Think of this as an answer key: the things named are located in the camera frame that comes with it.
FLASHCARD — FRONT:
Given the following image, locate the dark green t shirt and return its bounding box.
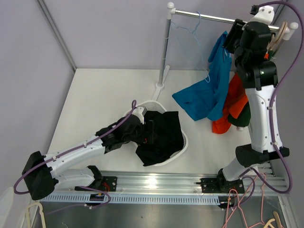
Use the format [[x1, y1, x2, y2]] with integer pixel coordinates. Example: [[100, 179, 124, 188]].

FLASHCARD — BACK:
[[228, 102, 251, 127]]

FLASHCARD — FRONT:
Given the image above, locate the black t shirt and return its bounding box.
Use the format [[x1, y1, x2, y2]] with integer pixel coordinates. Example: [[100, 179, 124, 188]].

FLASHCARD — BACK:
[[136, 111, 184, 167]]

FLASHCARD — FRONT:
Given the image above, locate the beige hanger at rack end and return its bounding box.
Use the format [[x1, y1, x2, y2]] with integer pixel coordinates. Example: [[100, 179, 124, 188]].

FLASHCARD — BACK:
[[267, 22, 288, 60]]

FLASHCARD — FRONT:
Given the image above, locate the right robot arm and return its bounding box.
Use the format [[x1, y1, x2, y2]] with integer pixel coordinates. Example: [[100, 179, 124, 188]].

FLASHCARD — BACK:
[[201, 5, 290, 193]]

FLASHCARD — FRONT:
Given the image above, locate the pink wire hanger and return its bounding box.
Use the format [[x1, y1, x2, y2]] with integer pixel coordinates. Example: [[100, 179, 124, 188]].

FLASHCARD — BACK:
[[222, 175, 266, 228]]

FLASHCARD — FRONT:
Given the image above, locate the blue t shirt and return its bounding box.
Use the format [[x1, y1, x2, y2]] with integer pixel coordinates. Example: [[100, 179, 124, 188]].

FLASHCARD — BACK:
[[172, 31, 232, 121]]

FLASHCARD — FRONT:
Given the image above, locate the light blue wire hanger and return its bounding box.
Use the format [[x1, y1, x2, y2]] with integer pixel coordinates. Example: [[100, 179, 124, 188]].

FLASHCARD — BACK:
[[171, 11, 210, 83]]

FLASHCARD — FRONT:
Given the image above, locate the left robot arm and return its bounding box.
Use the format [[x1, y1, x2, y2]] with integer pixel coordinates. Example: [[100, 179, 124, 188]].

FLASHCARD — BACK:
[[22, 105, 149, 200]]

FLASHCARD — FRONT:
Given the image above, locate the orange t shirt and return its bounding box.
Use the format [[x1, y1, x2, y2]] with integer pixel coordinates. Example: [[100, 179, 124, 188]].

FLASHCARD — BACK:
[[212, 73, 248, 134]]

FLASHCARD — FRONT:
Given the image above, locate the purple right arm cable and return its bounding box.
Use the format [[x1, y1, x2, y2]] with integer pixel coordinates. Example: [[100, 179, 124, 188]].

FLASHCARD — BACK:
[[239, 0, 304, 194]]

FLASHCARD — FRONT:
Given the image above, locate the cream hanger bottom left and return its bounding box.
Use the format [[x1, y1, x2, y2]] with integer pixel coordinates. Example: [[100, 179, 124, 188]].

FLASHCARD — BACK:
[[22, 201, 47, 228]]

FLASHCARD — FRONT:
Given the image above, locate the white metal clothes rack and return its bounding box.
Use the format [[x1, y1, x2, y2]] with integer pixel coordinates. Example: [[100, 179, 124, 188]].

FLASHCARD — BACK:
[[152, 0, 304, 101]]

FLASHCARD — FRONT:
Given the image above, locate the wooden hanger bottom right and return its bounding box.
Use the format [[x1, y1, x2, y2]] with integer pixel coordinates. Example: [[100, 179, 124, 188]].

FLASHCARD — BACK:
[[263, 211, 283, 228]]

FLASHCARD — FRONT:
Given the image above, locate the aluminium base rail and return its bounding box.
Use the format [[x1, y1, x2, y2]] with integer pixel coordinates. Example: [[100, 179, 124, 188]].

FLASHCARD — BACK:
[[41, 171, 277, 206]]

